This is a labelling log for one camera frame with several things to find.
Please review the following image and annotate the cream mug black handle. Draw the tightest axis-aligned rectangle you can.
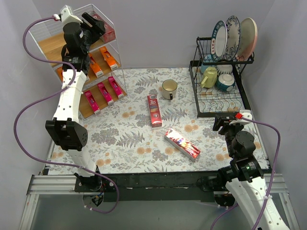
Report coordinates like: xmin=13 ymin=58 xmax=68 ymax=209
xmin=162 ymin=79 xmax=178 ymax=100

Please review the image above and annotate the white plate blue rim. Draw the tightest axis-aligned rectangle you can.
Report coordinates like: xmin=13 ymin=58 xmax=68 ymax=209
xmin=211 ymin=20 xmax=227 ymax=62

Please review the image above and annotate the pink toothpaste box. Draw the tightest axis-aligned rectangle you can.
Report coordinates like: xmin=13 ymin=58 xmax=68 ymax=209
xmin=84 ymin=91 xmax=100 ymax=114
xmin=108 ymin=76 xmax=124 ymax=99
xmin=97 ymin=82 xmax=114 ymax=105

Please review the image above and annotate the black wire dish rack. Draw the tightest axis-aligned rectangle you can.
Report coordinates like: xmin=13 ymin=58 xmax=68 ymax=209
xmin=189 ymin=37 xmax=254 ymax=118

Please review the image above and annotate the orange toothpaste box top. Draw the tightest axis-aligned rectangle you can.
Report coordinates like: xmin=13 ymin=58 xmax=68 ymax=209
xmin=89 ymin=53 xmax=103 ymax=78

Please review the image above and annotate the yellow green mug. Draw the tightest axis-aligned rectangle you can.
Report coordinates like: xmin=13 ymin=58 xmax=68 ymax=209
xmin=201 ymin=66 xmax=217 ymax=88

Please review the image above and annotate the aluminium frame rail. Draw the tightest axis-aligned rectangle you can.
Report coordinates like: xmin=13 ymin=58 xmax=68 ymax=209
xmin=19 ymin=174 xmax=300 ymax=230

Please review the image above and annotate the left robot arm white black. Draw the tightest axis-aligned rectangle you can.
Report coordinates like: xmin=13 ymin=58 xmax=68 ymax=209
xmin=45 ymin=9 xmax=105 ymax=192

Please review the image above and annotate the orange toothpaste box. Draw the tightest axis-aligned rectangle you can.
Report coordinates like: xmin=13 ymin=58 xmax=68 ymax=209
xmin=89 ymin=53 xmax=103 ymax=78
xmin=56 ymin=67 xmax=63 ymax=81
xmin=99 ymin=46 xmax=118 ymax=70

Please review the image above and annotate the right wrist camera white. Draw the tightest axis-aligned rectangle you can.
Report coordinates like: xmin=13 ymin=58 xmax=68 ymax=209
xmin=229 ymin=110 xmax=253 ymax=126

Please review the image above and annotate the cream pink plate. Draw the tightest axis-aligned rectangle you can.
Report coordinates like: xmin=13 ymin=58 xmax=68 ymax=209
xmin=236 ymin=17 xmax=258 ymax=61

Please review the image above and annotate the red 3D toothpaste box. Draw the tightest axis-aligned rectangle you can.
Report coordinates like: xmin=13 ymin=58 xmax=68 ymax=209
xmin=147 ymin=94 xmax=162 ymax=128
xmin=164 ymin=128 xmax=201 ymax=162
xmin=93 ymin=13 xmax=116 ymax=43

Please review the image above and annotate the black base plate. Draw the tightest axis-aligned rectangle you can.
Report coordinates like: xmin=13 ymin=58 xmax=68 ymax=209
xmin=74 ymin=171 xmax=228 ymax=202

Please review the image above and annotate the white wire wooden shelf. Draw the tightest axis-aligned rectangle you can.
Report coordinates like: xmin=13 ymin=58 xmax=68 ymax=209
xmin=29 ymin=4 xmax=127 ymax=117

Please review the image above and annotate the white blue patterned bowl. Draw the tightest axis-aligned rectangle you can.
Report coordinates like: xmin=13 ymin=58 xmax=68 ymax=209
xmin=215 ymin=64 xmax=233 ymax=75

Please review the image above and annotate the floral table mat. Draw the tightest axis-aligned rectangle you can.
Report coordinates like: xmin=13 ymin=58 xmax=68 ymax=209
xmin=47 ymin=67 xmax=269 ymax=175

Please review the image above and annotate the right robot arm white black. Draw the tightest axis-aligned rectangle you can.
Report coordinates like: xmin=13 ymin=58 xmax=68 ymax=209
xmin=210 ymin=110 xmax=288 ymax=230

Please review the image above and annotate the teal white bowl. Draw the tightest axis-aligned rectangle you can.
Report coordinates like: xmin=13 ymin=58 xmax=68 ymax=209
xmin=215 ymin=74 xmax=235 ymax=92

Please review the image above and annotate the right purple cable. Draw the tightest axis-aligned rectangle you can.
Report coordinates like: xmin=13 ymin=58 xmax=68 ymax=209
xmin=210 ymin=112 xmax=282 ymax=230

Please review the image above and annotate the light blue cup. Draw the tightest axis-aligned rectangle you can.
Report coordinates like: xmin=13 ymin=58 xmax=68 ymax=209
xmin=200 ymin=54 xmax=213 ymax=74

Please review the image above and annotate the blue floral plate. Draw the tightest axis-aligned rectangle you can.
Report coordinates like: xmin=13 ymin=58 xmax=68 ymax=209
xmin=225 ymin=15 xmax=241 ymax=61

